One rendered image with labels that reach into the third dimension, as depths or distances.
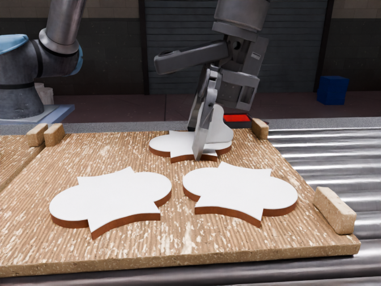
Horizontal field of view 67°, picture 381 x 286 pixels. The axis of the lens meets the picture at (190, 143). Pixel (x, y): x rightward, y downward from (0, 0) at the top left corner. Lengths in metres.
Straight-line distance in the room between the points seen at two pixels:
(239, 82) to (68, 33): 0.64
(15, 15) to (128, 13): 1.78
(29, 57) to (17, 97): 0.12
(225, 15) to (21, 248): 0.38
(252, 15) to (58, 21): 0.64
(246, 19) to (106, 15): 4.82
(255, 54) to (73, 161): 0.33
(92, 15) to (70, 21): 4.32
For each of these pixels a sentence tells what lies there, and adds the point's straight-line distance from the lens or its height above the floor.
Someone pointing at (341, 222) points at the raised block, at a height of 0.95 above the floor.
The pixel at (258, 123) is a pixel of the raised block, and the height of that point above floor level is 0.96.
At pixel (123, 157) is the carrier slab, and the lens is 0.49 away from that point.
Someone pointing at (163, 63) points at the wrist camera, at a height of 1.08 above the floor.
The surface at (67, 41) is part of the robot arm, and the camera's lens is 0.99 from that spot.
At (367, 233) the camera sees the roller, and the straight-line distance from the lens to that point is 0.42.
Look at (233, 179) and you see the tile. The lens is 0.39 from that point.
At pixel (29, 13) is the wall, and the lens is 5.57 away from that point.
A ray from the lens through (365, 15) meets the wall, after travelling 6.11.
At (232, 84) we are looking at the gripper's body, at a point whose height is 1.05.
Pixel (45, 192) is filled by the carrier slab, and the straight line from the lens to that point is 0.42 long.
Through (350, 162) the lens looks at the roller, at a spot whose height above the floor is 0.92.
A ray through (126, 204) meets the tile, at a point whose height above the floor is 0.95.
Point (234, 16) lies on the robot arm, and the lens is 0.44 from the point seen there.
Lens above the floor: 1.14
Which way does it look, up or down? 22 degrees down
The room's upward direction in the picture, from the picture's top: straight up
